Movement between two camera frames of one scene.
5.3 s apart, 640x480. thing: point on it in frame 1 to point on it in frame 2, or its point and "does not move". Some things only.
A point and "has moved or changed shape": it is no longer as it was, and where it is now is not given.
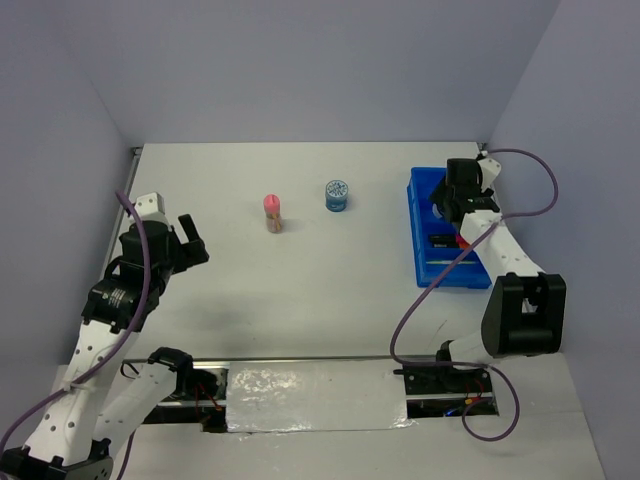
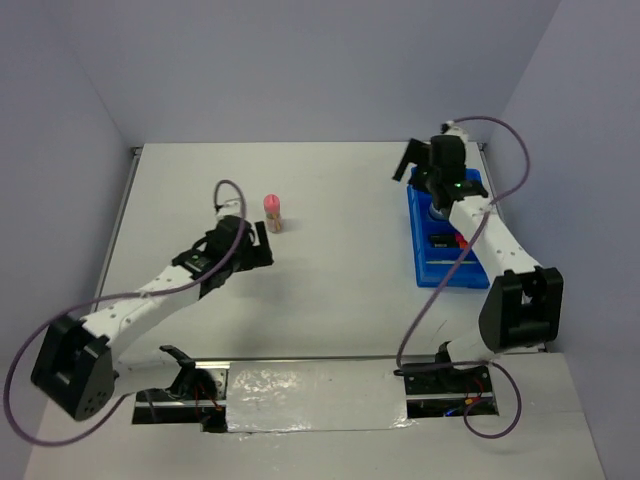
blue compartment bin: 427,218 does not move
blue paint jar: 336,192 has moved or changed shape
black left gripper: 190,253 to 259,255
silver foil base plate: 269,396 does not move
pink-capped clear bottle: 274,221 does not move
